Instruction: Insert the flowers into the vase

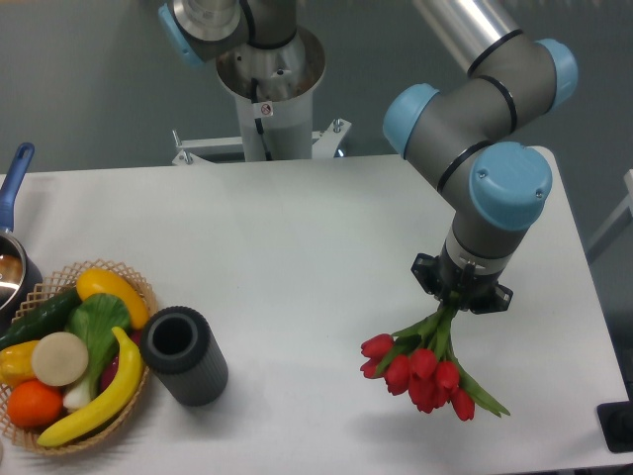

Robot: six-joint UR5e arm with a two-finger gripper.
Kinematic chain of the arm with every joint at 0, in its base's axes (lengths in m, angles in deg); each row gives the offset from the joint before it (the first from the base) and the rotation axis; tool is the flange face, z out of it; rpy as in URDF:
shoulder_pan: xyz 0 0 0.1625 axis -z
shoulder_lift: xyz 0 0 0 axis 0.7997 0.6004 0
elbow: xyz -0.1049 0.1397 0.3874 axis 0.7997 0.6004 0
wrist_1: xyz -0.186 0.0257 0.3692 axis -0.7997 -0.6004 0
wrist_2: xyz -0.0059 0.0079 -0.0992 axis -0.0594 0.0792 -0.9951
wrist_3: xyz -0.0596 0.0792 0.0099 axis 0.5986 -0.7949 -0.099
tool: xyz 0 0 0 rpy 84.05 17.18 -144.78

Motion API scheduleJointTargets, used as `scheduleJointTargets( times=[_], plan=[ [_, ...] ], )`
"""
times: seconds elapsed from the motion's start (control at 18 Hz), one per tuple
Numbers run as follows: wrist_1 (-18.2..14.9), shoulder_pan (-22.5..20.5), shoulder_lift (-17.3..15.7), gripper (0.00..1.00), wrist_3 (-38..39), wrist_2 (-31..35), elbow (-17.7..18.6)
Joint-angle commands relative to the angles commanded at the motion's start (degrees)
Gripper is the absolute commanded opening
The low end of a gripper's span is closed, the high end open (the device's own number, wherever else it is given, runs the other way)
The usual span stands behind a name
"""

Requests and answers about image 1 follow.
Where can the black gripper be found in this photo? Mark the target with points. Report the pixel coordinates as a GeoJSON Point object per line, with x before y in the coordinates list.
{"type": "Point", "coordinates": [464, 285]}

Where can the red tulip bouquet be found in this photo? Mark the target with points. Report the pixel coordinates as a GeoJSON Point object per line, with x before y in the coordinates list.
{"type": "Point", "coordinates": [420, 361]}

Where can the dark grey ribbed vase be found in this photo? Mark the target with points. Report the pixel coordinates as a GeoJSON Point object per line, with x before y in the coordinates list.
{"type": "Point", "coordinates": [179, 347]}

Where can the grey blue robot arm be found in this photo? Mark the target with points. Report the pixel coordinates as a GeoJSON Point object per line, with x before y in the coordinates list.
{"type": "Point", "coordinates": [459, 142]}

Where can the black device at edge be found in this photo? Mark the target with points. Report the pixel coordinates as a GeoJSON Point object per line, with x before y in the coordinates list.
{"type": "Point", "coordinates": [616, 424]}

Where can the yellow banana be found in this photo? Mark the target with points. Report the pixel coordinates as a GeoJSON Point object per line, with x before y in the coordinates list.
{"type": "Point", "coordinates": [105, 406]}

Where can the red vegetable in basket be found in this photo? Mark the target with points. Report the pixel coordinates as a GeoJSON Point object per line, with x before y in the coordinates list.
{"type": "Point", "coordinates": [111, 369]}

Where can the yellow lemon squash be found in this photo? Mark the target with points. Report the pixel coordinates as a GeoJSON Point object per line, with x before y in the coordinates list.
{"type": "Point", "coordinates": [101, 281]}

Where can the green bok choy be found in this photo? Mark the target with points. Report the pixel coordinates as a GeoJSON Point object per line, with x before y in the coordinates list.
{"type": "Point", "coordinates": [92, 323]}

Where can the woven wicker basket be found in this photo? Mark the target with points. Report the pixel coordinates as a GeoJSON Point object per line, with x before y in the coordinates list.
{"type": "Point", "coordinates": [56, 283]}

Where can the beige round disc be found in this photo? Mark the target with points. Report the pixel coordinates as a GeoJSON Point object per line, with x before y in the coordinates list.
{"type": "Point", "coordinates": [59, 359]}

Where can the green cucumber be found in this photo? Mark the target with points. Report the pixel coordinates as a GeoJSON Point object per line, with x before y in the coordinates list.
{"type": "Point", "coordinates": [49, 317]}

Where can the orange fruit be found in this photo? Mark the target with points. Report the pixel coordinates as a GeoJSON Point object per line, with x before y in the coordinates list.
{"type": "Point", "coordinates": [34, 404]}

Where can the yellow bell pepper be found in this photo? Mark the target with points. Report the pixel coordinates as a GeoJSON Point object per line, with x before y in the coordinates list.
{"type": "Point", "coordinates": [16, 365]}

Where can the white frame at right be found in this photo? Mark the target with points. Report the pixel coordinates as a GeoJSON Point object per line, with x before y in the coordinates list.
{"type": "Point", "coordinates": [613, 226]}

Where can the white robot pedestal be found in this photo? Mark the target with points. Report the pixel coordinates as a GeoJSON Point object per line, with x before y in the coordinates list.
{"type": "Point", "coordinates": [273, 91]}

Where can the blue handled saucepan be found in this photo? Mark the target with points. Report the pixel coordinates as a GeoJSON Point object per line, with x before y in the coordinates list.
{"type": "Point", "coordinates": [19, 274]}

